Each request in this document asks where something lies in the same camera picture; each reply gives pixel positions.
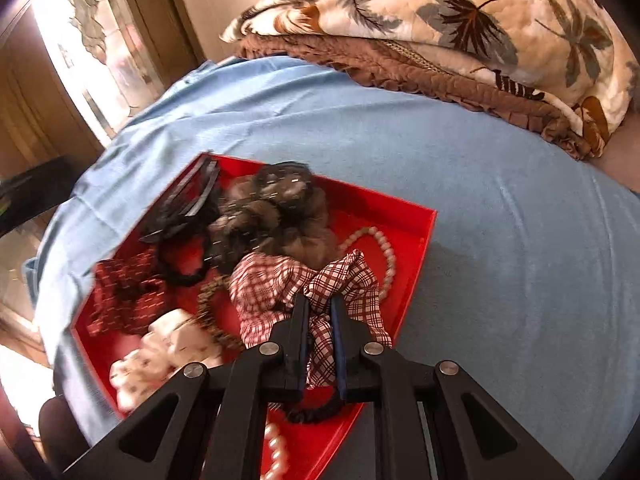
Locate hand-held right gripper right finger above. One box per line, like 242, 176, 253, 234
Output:
329, 292, 576, 480

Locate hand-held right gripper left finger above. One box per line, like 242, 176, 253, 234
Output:
62, 292, 313, 480

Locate red checked scrunchie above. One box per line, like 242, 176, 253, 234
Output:
227, 249, 394, 391

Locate thin black satin scrunchie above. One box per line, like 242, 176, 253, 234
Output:
284, 394, 347, 424

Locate white pearl bead strand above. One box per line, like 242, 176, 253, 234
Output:
260, 226, 397, 480

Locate leopard print scrunchie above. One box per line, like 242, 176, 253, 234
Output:
195, 277, 247, 352

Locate thick black scrunchie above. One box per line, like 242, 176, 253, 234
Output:
157, 235, 214, 287

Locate red tray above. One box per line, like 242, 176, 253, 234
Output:
70, 152, 438, 480

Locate brown fluffy scrunchie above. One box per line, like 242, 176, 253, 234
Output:
207, 160, 340, 273

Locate white dotted scrunchie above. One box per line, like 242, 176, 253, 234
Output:
109, 308, 224, 414

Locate black hair claw clip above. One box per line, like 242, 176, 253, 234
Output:
139, 155, 223, 246

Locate dark red patterned scrunchie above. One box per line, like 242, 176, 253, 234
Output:
86, 250, 169, 336

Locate light blue towel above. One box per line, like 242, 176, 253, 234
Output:
25, 55, 640, 480

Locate black seat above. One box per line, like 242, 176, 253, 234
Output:
39, 396, 94, 466

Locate dark furniture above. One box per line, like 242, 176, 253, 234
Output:
0, 156, 76, 239

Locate pink brown bed sheet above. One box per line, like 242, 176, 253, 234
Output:
595, 125, 640, 197

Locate leaf print blanket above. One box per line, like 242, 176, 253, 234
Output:
220, 0, 629, 161

